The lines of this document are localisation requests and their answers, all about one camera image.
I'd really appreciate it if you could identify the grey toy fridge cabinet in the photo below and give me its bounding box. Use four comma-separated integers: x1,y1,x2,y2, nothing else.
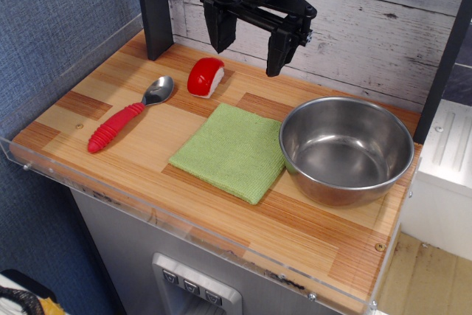
72,190,331,314

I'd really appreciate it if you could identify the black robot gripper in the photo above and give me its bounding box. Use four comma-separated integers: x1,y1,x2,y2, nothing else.
201,0,317,77

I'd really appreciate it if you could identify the dark grey right post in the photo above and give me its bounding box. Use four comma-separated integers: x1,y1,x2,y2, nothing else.
413,0,471,145

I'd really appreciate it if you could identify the red handled metal spoon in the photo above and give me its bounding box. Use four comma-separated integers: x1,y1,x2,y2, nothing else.
87,75,174,153

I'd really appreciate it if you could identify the green cloth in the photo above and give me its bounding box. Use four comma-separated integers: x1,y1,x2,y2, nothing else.
169,103,284,205

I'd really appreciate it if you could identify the stainless steel bowl pot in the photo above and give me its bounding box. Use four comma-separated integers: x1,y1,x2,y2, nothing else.
279,97,414,207

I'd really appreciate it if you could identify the black and yellow bag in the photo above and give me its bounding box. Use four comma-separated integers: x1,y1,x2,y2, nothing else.
1,269,67,315

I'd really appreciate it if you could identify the white side shelf unit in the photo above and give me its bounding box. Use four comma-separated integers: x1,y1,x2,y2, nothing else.
400,100,471,260

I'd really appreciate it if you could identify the dark grey left post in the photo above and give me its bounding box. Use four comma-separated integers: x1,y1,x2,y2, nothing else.
139,0,174,60

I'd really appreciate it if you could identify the red toy sushi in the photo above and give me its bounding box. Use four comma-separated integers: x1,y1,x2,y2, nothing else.
187,58,224,99

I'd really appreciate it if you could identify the dark grey post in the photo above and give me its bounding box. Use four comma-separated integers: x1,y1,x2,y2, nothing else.
413,0,471,145
139,0,174,60

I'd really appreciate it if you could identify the silver dispenser button panel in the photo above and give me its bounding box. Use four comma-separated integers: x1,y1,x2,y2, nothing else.
152,252,243,314

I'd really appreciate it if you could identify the clear acrylic table guard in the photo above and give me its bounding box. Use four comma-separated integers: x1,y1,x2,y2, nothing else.
11,5,426,314

